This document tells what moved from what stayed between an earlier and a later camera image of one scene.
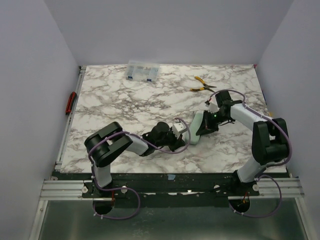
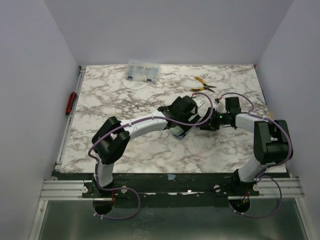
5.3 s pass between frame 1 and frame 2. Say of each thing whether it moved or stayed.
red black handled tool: stayed
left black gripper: moved
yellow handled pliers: stayed
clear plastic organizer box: stayed
